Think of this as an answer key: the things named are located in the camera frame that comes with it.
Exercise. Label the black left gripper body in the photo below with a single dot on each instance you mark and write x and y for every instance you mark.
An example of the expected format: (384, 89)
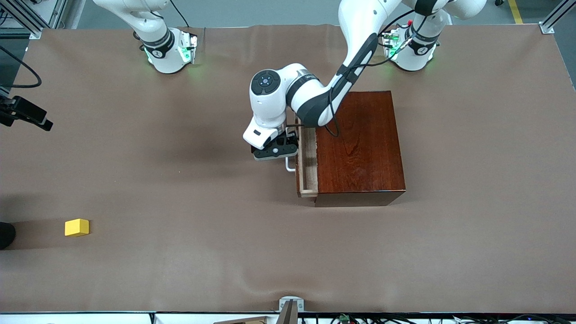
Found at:
(291, 139)

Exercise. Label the yellow block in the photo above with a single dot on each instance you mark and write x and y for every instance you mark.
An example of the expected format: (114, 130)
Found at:
(76, 227)

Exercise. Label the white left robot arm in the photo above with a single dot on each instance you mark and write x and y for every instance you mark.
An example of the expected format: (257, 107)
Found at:
(270, 103)

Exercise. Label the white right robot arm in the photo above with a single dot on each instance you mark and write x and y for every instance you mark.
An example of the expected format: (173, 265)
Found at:
(162, 58)

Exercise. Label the dark brown wooden cabinet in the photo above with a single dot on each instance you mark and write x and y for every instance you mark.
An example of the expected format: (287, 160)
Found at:
(369, 153)

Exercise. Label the black round object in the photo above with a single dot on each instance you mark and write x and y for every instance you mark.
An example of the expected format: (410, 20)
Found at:
(5, 236)

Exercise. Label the brown table mat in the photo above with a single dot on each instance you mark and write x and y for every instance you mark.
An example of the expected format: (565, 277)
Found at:
(180, 270)

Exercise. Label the light wooden board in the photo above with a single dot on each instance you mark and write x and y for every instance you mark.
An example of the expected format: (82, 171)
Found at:
(245, 321)

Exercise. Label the aluminium frame with shelf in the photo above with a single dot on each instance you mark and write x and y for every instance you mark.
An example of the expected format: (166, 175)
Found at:
(27, 20)

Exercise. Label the silver metal bracket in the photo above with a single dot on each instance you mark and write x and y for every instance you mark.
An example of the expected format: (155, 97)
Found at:
(291, 300)

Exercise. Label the grey mounting post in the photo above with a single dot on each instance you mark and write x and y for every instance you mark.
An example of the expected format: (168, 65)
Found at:
(288, 315)

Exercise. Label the aluminium frame profile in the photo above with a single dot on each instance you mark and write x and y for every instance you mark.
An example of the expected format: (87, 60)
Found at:
(558, 10)

